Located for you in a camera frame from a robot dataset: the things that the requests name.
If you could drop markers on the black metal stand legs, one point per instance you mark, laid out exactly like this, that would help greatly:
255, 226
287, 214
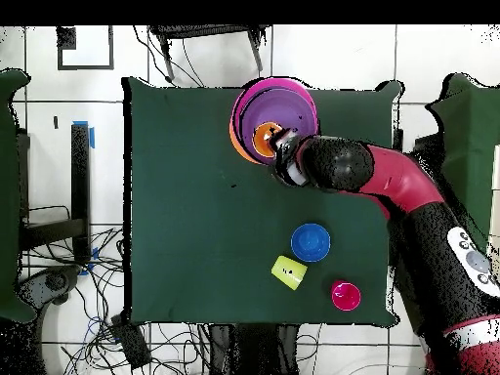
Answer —
203, 30

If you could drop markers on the small black floor object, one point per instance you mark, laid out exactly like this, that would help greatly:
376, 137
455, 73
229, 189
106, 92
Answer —
56, 122

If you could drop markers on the black power box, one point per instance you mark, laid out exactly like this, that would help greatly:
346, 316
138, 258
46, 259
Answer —
131, 341

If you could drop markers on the blue tape strip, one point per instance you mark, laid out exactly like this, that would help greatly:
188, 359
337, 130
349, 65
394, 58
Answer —
91, 136
95, 254

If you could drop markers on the yellow plastic cup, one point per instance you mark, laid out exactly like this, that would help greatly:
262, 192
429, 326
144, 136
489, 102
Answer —
289, 272

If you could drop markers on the black square frame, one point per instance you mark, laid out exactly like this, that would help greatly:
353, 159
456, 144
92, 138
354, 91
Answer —
66, 39

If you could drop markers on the black office chair base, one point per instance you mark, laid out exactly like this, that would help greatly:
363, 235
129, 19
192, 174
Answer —
54, 281

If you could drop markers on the orange plastic cup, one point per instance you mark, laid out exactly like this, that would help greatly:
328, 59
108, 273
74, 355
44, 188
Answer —
259, 140

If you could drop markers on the black metal floor stand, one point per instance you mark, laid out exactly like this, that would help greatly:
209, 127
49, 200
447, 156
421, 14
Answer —
80, 175

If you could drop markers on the large orange plastic bowl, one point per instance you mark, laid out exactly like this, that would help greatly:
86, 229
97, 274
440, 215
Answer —
240, 150

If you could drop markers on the green cloth covered table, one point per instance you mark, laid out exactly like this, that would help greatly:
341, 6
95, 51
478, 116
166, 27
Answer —
8, 195
472, 129

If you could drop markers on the dark green table cloth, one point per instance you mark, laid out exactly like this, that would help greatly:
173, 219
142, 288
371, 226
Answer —
175, 215

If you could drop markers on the small blue plastic bowl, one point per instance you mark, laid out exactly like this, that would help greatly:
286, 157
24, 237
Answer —
310, 242

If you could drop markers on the large pink plastic bowl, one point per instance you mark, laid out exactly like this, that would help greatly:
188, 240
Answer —
250, 88

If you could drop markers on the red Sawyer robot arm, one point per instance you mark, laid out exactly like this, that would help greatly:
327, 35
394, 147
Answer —
398, 175

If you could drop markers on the red plastic cup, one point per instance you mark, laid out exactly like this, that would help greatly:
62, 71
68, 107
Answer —
345, 297

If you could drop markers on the purple plastic bowl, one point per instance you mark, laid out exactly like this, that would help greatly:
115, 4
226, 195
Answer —
281, 109

